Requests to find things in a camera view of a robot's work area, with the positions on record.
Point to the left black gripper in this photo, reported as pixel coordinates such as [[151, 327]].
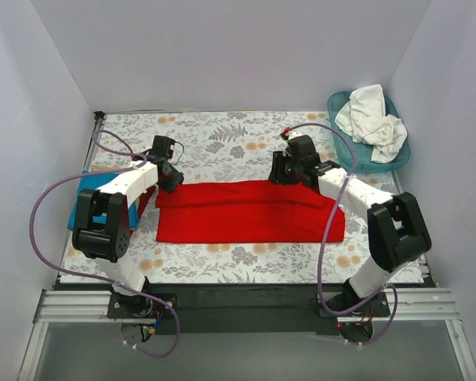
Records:
[[173, 181]]

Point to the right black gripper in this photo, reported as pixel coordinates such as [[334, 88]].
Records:
[[282, 171]]

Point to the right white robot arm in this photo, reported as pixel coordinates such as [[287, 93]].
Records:
[[397, 233]]

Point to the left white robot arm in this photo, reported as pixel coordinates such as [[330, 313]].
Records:
[[101, 229]]

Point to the folded dark red t-shirt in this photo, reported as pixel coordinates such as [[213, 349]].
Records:
[[143, 201]]

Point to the floral table mat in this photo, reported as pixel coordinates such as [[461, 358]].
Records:
[[229, 147]]

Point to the folded tan t-shirt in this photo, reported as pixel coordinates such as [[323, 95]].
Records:
[[108, 169]]

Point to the teal plastic basket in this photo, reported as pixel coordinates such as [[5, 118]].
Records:
[[363, 152]]

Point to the folded blue t-shirt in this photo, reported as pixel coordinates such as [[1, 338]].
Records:
[[93, 182]]

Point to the white crumpled t-shirt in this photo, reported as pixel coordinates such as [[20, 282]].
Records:
[[365, 120]]

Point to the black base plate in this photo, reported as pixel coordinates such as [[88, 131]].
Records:
[[247, 308]]

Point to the aluminium frame rail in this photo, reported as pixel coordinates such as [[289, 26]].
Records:
[[71, 338]]

